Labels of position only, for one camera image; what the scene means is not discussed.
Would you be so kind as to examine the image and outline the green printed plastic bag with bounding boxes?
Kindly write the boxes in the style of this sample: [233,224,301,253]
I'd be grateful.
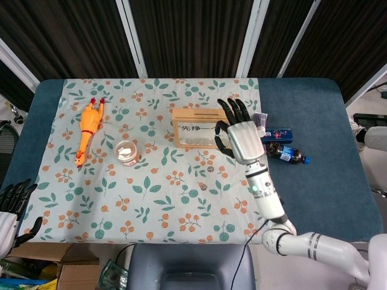
[98,260,129,290]

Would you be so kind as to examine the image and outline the white sneaker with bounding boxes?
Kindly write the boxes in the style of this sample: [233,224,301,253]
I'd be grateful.
[350,119,367,151]

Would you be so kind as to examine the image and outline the purple tube white cap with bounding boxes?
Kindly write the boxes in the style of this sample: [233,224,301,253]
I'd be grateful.
[253,112,269,137]

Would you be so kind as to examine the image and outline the wooden coin box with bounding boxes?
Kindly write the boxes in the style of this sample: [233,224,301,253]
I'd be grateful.
[171,108,233,149]

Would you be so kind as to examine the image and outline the orange rubber chicken toy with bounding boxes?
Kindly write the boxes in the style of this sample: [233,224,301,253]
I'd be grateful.
[74,97,106,169]

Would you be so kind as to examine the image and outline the floral leaf print tablecloth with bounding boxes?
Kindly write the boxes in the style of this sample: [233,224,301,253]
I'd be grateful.
[22,77,278,244]

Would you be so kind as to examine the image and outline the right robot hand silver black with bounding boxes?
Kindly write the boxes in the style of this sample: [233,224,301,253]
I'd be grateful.
[213,96,267,166]

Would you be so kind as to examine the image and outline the black flat device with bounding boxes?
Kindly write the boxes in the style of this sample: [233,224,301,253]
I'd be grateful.
[353,112,380,129]

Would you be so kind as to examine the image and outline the brown cardboard box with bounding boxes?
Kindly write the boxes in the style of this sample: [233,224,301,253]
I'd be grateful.
[13,242,100,290]

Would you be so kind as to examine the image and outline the yellow plastic bag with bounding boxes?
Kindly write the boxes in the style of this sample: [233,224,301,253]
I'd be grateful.
[37,262,61,290]

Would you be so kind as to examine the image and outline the grey blue chair seat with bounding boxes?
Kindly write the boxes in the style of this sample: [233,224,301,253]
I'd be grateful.
[128,243,257,290]

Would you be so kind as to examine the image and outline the dark ribbed partition panel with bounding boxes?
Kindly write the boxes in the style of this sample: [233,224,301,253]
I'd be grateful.
[116,0,261,79]
[278,0,387,105]
[0,39,40,112]
[0,0,146,80]
[241,0,321,79]

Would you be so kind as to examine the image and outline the blue plastic bag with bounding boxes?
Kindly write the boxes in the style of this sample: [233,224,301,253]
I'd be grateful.
[0,279,49,290]

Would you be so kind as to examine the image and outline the clear plastic jar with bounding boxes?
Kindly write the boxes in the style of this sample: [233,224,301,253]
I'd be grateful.
[114,140,142,167]

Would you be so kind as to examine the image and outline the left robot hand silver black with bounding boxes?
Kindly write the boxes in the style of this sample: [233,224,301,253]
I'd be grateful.
[0,178,43,258]

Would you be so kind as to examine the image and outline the chair base with casters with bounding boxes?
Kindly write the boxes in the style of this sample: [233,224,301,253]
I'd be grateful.
[5,101,25,124]

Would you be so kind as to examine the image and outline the black mesh office chair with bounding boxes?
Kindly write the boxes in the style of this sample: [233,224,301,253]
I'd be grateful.
[0,120,21,188]

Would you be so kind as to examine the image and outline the blue rectangular carton box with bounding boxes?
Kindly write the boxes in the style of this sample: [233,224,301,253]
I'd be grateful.
[261,127,294,145]

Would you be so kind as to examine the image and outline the black cable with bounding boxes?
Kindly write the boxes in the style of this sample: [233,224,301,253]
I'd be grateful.
[233,219,272,290]

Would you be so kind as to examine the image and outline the cola bottle blue label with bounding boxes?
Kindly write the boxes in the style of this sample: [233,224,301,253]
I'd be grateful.
[264,141,311,166]

